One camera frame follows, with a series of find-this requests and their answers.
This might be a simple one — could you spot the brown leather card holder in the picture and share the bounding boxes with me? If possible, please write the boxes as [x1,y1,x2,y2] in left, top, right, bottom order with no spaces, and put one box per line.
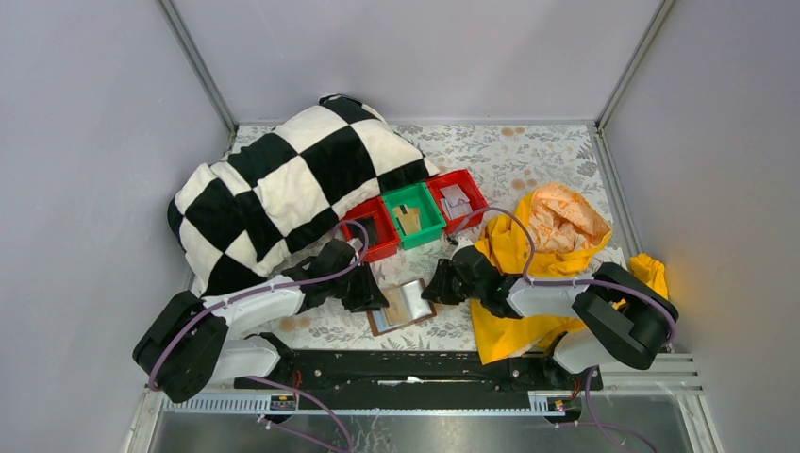
[367,279,437,337]

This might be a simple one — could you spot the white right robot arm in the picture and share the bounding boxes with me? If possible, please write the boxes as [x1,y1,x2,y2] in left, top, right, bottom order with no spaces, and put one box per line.
[422,244,679,375]

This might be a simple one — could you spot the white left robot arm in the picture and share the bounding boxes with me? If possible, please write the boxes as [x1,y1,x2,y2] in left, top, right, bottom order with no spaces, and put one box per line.
[132,239,377,403]

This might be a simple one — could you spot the black card in red bin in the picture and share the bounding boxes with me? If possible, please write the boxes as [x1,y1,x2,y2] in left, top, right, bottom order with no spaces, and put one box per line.
[357,217,379,247]

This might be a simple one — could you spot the white cards in red bin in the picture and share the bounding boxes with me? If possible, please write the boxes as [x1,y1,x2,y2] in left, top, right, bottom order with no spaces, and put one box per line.
[441,185,473,221]

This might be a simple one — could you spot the gold cards in green bin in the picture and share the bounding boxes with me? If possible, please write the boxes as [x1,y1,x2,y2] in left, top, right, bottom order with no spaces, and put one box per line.
[392,204,422,236]

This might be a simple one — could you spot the left red plastic bin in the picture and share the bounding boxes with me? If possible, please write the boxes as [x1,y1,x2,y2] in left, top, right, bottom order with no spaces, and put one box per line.
[344,196,400,263]

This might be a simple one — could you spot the red plastic bin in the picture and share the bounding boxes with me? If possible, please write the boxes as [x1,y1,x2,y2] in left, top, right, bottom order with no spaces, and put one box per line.
[344,196,400,263]
[425,169,489,234]

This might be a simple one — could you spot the green plastic bin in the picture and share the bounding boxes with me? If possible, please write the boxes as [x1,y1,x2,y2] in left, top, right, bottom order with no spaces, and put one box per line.
[382,182,445,250]

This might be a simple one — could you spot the right red plastic bin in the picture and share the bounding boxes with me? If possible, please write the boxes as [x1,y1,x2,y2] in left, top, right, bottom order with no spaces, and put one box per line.
[425,169,489,234]

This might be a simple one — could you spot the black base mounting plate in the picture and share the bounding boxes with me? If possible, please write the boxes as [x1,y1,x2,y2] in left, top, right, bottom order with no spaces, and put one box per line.
[265,349,587,411]

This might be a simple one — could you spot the yellow raincoat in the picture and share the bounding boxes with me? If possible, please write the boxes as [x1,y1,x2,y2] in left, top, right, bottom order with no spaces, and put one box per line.
[468,181,670,367]

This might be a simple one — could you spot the black white checkered blanket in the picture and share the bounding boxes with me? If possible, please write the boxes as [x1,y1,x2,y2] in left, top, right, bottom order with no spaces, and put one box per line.
[167,94,438,295]

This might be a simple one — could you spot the floral table mat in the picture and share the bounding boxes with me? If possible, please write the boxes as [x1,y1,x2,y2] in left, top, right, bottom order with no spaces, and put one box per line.
[175,124,628,353]

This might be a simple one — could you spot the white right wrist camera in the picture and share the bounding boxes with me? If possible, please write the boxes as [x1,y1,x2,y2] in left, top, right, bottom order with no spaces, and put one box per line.
[450,238,474,258]

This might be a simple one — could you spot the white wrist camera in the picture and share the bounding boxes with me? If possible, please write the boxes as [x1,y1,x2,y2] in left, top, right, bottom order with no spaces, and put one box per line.
[346,238,367,256]
[450,238,474,258]

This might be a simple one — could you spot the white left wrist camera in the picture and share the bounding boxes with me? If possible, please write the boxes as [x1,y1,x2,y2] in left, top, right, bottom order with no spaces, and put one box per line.
[346,238,367,256]

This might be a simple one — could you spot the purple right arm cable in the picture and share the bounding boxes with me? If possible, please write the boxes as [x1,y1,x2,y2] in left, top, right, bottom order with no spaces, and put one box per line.
[447,207,680,345]

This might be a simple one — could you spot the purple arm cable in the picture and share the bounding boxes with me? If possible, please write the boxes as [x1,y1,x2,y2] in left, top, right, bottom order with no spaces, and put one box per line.
[147,218,371,394]
[447,207,680,345]

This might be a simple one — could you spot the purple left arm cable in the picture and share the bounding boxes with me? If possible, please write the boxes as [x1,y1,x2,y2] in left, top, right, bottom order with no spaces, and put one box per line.
[147,218,371,394]

